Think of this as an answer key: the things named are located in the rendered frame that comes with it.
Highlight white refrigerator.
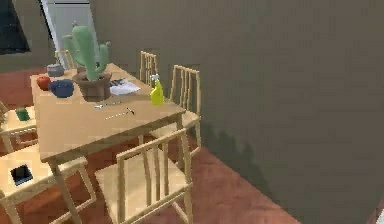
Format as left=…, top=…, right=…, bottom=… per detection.
left=40, top=0, right=101, bottom=70

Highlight light wooden chair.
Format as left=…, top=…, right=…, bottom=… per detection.
left=0, top=143, right=98, bottom=224
left=0, top=100, right=39, bottom=155
left=138, top=50, right=159, bottom=88
left=94, top=127, right=195, bottom=224
left=54, top=49, right=76, bottom=71
left=148, top=64, right=203, bottom=158

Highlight yellow spray bottle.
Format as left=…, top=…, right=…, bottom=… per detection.
left=149, top=73, right=166, bottom=107

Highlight silver knife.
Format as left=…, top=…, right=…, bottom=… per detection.
left=104, top=107, right=136, bottom=121

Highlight white newspaper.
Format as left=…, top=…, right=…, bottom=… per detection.
left=108, top=78, right=142, bottom=97

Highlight silver fork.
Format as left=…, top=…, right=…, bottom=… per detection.
left=94, top=101, right=123, bottom=110

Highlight brown plant pot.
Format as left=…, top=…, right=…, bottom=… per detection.
left=72, top=70, right=113, bottom=103

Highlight light wooden dining table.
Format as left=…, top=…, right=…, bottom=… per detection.
left=29, top=62, right=187, bottom=224

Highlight green cactus plant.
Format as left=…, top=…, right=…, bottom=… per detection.
left=62, top=21, right=112, bottom=82

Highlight blue round pot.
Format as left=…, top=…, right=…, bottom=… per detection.
left=48, top=78, right=75, bottom=99

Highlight grey round bowl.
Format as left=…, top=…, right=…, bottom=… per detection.
left=46, top=63, right=66, bottom=78

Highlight red apple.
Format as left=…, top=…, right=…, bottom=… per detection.
left=36, top=75, right=52, bottom=92

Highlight black square phone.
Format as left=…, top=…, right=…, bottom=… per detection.
left=9, top=163, right=34, bottom=187

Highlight dark window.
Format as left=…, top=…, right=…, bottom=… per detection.
left=0, top=0, right=31, bottom=56

